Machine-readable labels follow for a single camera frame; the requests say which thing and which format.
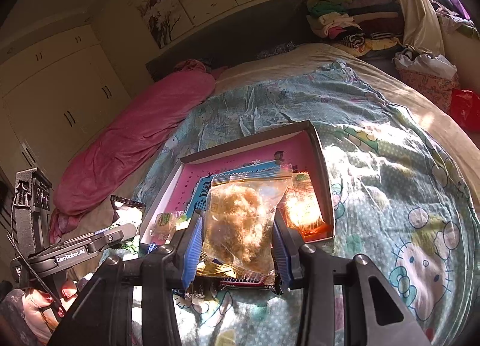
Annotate gold long snack packet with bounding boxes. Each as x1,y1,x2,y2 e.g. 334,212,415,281
196,259,236,278

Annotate round green-label pastry packet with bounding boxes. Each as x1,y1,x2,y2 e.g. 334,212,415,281
149,212,181,245

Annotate orange long snack packet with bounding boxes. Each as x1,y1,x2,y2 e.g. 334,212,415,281
280,172,333,243

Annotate clear bag brown pastry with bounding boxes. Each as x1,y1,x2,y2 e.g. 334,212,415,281
202,166,293,275

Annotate Snickers bar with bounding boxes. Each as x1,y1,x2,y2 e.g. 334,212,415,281
220,272,282,295

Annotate left hand red nails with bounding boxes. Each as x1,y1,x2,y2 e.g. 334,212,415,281
22,279,78,345

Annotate dark cardboard box tray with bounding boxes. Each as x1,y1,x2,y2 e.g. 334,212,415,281
140,121,335,253

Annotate pink and blue book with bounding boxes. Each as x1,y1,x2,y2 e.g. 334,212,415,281
154,121,320,216

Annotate pink blanket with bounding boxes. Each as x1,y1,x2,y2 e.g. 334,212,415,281
49,59,216,244

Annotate teal cartoon print quilt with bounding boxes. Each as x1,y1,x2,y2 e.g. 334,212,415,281
135,58,479,345

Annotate cream wardrobe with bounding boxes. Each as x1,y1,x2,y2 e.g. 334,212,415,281
1,26,130,185

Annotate pink floral bag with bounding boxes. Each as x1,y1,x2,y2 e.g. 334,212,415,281
392,47,461,113

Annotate red plastic bag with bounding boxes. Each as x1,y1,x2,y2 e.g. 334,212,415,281
449,89,480,132

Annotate dark headboard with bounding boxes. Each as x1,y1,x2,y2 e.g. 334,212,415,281
145,0,316,82

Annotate pile of folded clothes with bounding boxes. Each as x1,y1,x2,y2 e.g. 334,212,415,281
307,0,404,57

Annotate cream curtain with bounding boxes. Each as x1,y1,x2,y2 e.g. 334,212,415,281
398,0,445,55

